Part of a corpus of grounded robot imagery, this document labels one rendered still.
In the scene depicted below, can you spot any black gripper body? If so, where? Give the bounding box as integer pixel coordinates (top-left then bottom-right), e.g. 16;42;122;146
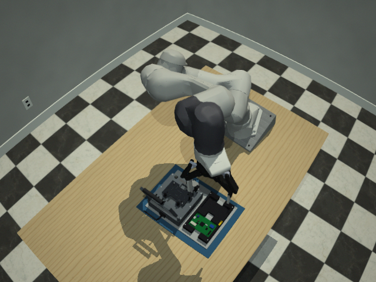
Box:
196;161;212;179

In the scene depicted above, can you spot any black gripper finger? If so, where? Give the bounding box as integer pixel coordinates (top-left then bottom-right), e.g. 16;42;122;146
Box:
180;159;205;192
211;170;239;204

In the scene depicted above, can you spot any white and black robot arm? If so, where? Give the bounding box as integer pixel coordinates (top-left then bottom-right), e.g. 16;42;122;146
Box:
140;49;263;177

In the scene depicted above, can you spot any green circuit board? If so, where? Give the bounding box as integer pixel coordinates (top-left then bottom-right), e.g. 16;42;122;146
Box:
189;212;217;237

